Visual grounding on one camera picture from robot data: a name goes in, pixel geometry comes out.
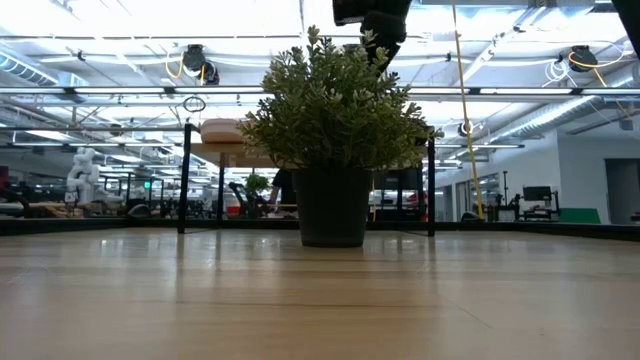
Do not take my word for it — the pink rubber slide sandal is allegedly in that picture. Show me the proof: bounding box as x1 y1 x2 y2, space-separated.
199 117 247 145

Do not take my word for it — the black hanging cable loop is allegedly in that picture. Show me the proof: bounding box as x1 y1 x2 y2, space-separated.
181 94 208 114

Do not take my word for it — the silver ventilation duct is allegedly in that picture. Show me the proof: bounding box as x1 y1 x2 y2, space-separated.
0 49 64 87
492 94 601 142

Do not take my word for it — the green board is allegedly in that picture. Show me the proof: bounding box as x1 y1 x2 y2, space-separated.
558 206 603 225

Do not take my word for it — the black ceiling cable reel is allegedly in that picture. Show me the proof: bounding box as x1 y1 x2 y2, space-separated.
568 44 600 74
180 43 221 86

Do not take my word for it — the black monitor on stand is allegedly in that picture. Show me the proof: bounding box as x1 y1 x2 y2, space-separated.
522 184 562 221

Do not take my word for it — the black metal table frame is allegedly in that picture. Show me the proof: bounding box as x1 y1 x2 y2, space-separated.
0 215 640 242

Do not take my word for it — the wooden shelf with black legs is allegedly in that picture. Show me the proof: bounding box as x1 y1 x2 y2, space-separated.
176 121 437 238

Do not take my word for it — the person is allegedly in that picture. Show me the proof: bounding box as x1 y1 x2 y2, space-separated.
269 167 300 207

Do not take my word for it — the green plant in black pot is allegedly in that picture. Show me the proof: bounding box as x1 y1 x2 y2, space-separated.
238 24 444 250

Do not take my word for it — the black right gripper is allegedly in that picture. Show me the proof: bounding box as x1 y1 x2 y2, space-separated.
367 24 409 71

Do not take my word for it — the black chair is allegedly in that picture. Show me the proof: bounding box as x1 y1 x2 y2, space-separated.
0 187 32 220

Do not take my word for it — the small green background plant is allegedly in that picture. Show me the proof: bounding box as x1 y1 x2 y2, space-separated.
243 172 271 220

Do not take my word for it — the yellow cable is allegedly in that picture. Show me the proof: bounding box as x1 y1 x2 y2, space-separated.
449 0 485 221

